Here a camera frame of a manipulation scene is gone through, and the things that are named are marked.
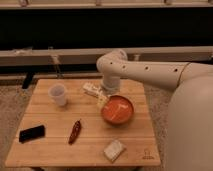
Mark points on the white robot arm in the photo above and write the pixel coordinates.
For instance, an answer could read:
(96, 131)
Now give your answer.
(189, 145)

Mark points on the wooden table board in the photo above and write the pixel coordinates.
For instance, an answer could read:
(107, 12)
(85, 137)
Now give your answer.
(53, 150)

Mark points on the red chili pepper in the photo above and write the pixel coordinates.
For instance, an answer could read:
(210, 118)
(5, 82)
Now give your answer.
(75, 132)

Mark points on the orange bowl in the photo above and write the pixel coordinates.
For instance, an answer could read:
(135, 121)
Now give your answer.
(118, 110)

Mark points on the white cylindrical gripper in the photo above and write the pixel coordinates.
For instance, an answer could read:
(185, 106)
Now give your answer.
(111, 84)

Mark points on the white sponge block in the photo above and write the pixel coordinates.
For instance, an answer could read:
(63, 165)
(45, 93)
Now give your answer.
(113, 150)

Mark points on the white packaged item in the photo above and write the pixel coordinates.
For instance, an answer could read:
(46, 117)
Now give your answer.
(93, 90)

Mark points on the black rectangular box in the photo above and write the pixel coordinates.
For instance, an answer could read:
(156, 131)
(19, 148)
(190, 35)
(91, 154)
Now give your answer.
(31, 133)

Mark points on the grey horizontal rail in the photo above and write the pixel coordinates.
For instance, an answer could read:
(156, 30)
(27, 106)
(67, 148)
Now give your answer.
(89, 56)

